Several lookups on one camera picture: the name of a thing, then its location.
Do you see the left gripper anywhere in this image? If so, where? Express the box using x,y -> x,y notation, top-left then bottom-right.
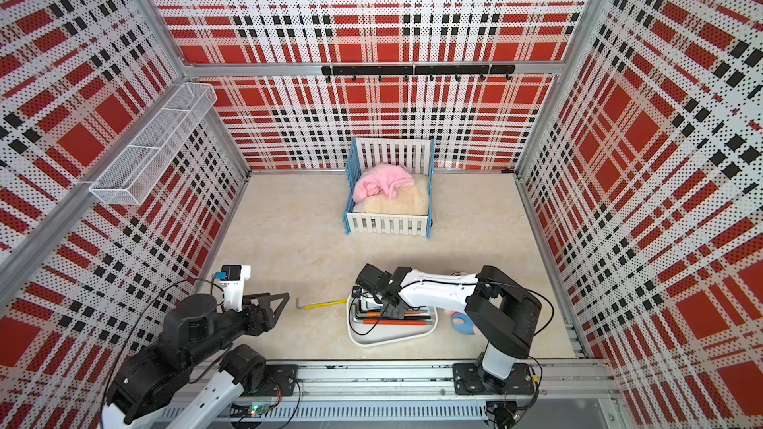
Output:
188,291 -> 291,367

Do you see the yellow hex key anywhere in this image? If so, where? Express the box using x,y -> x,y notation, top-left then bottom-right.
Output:
296,299 -> 347,311

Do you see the red hex key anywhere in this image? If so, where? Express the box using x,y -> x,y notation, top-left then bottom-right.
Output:
360,319 -> 430,327

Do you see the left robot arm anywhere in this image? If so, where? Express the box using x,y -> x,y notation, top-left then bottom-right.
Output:
99,293 -> 296,428

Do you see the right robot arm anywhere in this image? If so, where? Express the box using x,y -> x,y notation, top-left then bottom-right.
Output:
347,264 -> 552,395

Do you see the white plastic storage box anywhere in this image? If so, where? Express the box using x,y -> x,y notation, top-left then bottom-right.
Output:
347,297 -> 438,348

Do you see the cream fleece mattress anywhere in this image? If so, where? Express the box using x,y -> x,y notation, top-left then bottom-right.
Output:
353,174 -> 429,216

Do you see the blue white toy crib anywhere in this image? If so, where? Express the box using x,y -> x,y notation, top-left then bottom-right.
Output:
343,138 -> 434,238

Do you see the pink cloth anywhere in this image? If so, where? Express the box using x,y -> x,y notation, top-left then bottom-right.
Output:
353,163 -> 415,204

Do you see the green circuit board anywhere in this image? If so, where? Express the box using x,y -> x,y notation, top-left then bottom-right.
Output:
229,403 -> 274,420

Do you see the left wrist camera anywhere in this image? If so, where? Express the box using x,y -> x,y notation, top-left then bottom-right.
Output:
215,264 -> 252,312

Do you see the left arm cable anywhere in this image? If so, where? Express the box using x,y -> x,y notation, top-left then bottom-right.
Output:
103,276 -> 225,394

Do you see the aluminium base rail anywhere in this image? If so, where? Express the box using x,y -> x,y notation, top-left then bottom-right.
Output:
151,359 -> 630,428

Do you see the white wire wall basket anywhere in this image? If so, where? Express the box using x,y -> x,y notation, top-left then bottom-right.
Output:
89,83 -> 217,206

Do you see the black hook rail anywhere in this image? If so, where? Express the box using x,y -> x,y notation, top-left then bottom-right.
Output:
321,64 -> 517,79

